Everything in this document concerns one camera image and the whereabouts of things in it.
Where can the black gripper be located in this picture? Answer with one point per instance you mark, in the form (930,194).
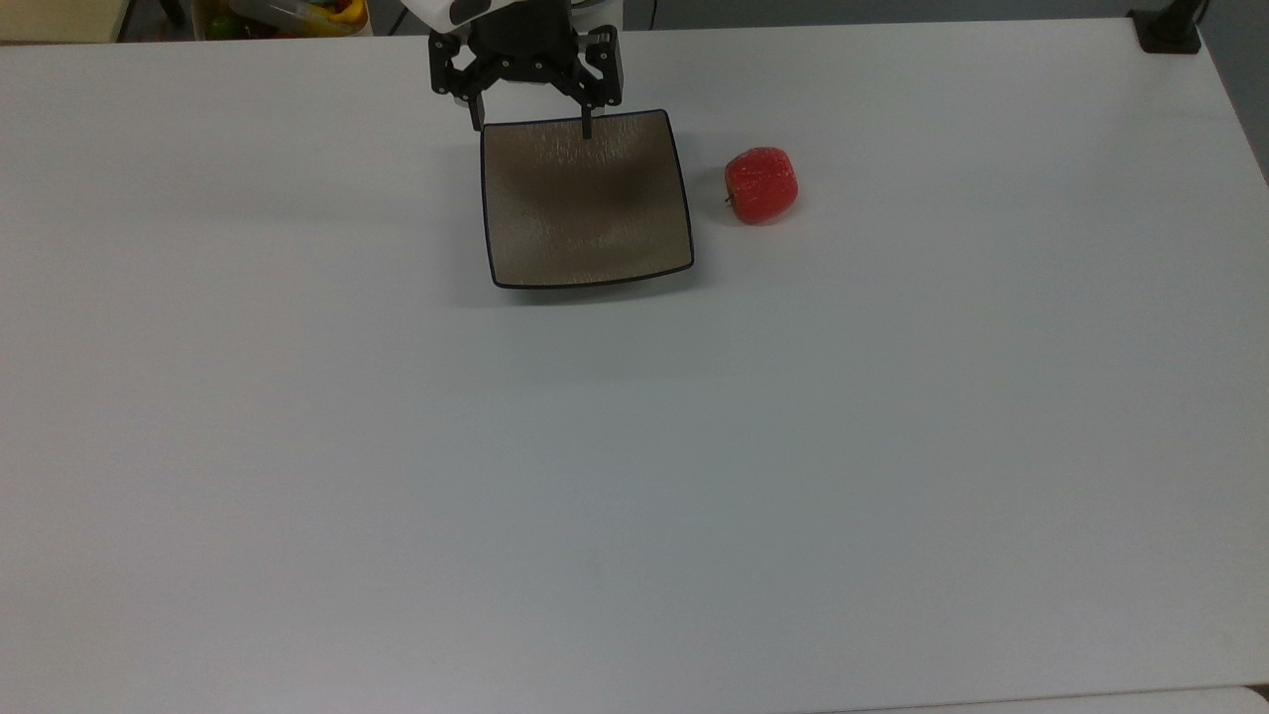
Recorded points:
(520,45)

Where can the brown square ceramic plate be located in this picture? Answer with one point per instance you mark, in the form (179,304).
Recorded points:
(585,218)

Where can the beige wooden furniture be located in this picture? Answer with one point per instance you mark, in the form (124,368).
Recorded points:
(59,18)

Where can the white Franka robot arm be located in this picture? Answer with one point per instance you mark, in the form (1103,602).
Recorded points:
(428,10)

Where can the box of toy fruit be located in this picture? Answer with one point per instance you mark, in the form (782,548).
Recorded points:
(288,15)

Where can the black clamp mount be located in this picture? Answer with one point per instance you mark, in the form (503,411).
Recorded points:
(1168,38)

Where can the red apple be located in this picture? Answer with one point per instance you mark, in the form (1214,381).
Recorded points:
(761,186)

